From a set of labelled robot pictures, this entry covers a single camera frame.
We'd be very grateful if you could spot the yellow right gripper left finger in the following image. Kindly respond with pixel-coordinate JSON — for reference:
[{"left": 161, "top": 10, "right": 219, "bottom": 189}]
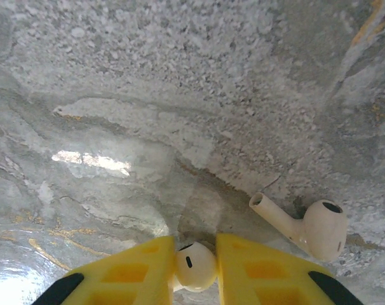
[{"left": 32, "top": 234, "right": 177, "bottom": 305}]

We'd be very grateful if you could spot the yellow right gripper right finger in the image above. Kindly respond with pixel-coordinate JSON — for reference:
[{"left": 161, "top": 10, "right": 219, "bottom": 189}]
[{"left": 215, "top": 233, "right": 365, "bottom": 305}]

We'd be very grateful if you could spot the off-white wireless earbud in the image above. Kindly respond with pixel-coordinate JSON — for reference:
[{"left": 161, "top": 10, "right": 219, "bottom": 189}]
[
  {"left": 248, "top": 191, "right": 348, "bottom": 262},
  {"left": 172, "top": 240, "right": 218, "bottom": 293}
]

